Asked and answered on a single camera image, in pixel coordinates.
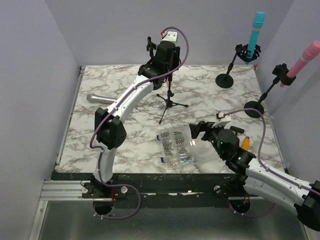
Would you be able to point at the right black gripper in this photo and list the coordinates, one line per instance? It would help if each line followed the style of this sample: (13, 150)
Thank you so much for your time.
(203, 126)

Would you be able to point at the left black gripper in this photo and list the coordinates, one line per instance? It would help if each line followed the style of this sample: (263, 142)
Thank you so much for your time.
(175, 58)

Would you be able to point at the black round-base mic stand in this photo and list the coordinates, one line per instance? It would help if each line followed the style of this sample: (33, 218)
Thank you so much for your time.
(153, 70)

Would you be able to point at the black tripod mic stand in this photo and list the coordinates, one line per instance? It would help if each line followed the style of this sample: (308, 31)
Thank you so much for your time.
(168, 101)

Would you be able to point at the silver mesh microphone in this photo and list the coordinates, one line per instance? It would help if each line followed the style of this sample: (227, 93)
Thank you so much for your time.
(93, 98)

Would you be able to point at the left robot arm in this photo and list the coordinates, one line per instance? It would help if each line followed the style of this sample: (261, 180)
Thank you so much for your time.
(109, 131)

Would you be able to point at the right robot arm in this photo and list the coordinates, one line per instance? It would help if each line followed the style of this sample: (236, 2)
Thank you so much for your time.
(300, 197)

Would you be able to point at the blue microphone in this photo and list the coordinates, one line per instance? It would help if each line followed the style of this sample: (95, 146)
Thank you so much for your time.
(257, 24)

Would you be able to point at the black clip round stand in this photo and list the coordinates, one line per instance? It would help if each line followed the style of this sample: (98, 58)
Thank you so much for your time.
(280, 71)

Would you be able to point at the pink microphone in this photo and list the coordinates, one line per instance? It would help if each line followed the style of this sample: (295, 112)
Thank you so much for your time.
(312, 51)

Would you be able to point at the clear plastic screw box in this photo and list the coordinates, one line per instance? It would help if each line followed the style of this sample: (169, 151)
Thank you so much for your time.
(178, 148)

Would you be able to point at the black T-shaped tool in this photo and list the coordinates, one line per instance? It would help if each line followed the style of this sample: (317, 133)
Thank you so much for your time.
(237, 130)

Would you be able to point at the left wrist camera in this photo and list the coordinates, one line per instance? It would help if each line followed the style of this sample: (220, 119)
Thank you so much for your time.
(170, 36)

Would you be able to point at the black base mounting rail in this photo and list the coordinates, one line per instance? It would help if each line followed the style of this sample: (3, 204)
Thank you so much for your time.
(161, 190)

